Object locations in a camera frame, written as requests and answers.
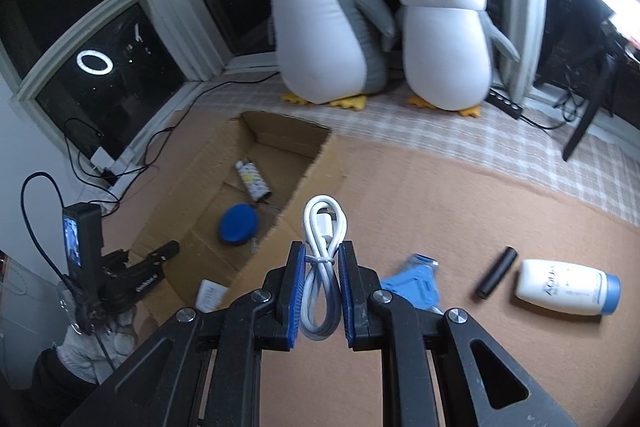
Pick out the white power strip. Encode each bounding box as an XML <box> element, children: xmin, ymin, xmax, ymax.
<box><xmin>97</xmin><ymin>146</ymin><xmax>143</xmax><ymax>214</ymax></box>

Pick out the black ring light cable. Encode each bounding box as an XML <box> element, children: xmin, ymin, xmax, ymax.
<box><xmin>520</xmin><ymin>84</ymin><xmax>588</xmax><ymax>131</ymax></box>

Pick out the black camera cable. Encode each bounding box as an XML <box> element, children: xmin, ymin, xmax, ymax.
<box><xmin>21</xmin><ymin>172</ymin><xmax>70</xmax><ymax>280</ymax></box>

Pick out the person's left hand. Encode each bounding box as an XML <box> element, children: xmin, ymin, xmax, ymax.
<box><xmin>106</xmin><ymin>306</ymin><xmax>143</xmax><ymax>359</ymax></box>

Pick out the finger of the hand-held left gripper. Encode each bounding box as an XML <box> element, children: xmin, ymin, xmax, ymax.
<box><xmin>127</xmin><ymin>240</ymin><xmax>181</xmax><ymax>276</ymax></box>

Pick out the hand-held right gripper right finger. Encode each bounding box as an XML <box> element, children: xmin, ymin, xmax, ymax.
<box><xmin>339</xmin><ymin>241</ymin><xmax>581</xmax><ymax>427</ymax></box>

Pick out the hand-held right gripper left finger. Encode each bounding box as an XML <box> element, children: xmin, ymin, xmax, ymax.
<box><xmin>60</xmin><ymin>241</ymin><xmax>307</xmax><ymax>427</ymax></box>

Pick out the white usb cable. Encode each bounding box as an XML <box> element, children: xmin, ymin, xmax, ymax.
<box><xmin>299</xmin><ymin>194</ymin><xmax>350</xmax><ymax>342</ymax></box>

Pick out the small penguin plush toy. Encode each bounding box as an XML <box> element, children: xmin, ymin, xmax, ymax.
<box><xmin>395</xmin><ymin>0</ymin><xmax>521</xmax><ymax>118</ymax></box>

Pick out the brown felt mat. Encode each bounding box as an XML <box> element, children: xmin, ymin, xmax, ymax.
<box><xmin>115</xmin><ymin>107</ymin><xmax>640</xmax><ymax>427</ymax></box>

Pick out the blue patterned case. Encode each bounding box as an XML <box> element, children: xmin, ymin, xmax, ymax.
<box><xmin>380</xmin><ymin>257</ymin><xmax>446</xmax><ymax>315</ymax></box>

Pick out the white power adapter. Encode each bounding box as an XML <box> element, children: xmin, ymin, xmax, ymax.
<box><xmin>198</xmin><ymin>279</ymin><xmax>230</xmax><ymax>314</ymax></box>

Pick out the white patterned print tube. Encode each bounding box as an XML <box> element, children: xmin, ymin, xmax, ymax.
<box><xmin>235</xmin><ymin>159</ymin><xmax>273</xmax><ymax>204</ymax></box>

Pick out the long black power cable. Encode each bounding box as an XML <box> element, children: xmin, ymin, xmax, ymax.
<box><xmin>142</xmin><ymin>73</ymin><xmax>281</xmax><ymax>168</ymax></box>

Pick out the white wall charger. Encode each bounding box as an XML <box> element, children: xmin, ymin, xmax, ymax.
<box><xmin>90</xmin><ymin>148</ymin><xmax>117</xmax><ymax>170</ymax></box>

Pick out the checkered cloth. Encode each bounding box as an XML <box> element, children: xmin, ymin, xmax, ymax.
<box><xmin>172</xmin><ymin>74</ymin><xmax>640</xmax><ymax>228</ymax></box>

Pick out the blue round lid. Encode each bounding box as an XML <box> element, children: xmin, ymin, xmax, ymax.
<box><xmin>218</xmin><ymin>203</ymin><xmax>262</xmax><ymax>248</ymax></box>

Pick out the white window frame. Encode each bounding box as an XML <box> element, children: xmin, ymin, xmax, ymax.
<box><xmin>0</xmin><ymin>0</ymin><xmax>640</xmax><ymax>128</ymax></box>

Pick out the black inline remote control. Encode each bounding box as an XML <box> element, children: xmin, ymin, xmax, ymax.
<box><xmin>487</xmin><ymin>88</ymin><xmax>525</xmax><ymax>120</ymax></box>

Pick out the large penguin plush toy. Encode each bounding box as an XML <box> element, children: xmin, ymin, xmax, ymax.
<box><xmin>256</xmin><ymin>0</ymin><xmax>398</xmax><ymax>112</ymax></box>

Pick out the black cylinder tube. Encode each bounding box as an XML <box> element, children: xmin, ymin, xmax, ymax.
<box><xmin>475</xmin><ymin>246</ymin><xmax>517</xmax><ymax>300</ymax></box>

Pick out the cardboard box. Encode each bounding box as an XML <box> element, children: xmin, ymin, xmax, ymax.
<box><xmin>131</xmin><ymin>111</ymin><xmax>346</xmax><ymax>325</ymax></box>

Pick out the looped black cable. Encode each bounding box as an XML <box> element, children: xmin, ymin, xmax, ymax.
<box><xmin>64</xmin><ymin>118</ymin><xmax>173</xmax><ymax>208</ymax></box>

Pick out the white lotion bottle blue cap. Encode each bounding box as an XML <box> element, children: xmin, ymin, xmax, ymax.
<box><xmin>515</xmin><ymin>258</ymin><xmax>622</xmax><ymax>317</ymax></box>

